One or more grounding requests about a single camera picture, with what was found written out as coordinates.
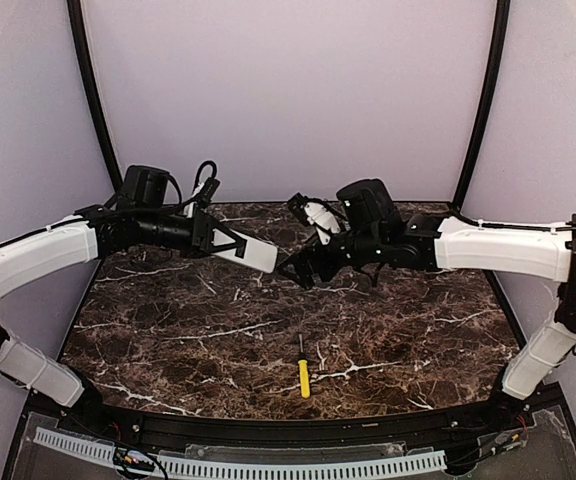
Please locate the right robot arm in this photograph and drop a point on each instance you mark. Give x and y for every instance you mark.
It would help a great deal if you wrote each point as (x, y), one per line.
(369, 230)

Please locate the black front table rail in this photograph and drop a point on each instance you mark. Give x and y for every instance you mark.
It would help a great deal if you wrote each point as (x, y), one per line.
(437, 428)

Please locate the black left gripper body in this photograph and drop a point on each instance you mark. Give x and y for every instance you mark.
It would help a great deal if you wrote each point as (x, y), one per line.
(200, 233)

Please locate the black frame post right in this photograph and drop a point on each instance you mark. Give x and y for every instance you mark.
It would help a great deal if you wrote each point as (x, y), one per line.
(491, 74)

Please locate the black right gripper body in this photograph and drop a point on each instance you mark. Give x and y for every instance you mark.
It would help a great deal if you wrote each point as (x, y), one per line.
(321, 257)

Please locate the white slotted cable duct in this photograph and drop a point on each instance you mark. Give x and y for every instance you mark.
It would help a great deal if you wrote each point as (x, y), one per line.
(131, 463)

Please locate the white remote control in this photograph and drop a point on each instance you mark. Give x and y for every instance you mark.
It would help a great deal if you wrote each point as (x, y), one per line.
(258, 255)

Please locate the black frame post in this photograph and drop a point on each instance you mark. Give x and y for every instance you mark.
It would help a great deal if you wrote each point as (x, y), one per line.
(491, 74)
(96, 111)

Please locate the black frame post left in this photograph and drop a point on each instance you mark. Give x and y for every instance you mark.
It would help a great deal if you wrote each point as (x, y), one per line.
(96, 111)

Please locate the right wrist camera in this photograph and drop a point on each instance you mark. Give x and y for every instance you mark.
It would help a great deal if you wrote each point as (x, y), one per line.
(315, 213)

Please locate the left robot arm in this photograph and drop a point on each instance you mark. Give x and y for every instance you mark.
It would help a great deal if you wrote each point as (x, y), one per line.
(136, 214)

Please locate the yellow handled screwdriver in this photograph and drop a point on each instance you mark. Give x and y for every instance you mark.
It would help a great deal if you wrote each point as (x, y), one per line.
(304, 381)

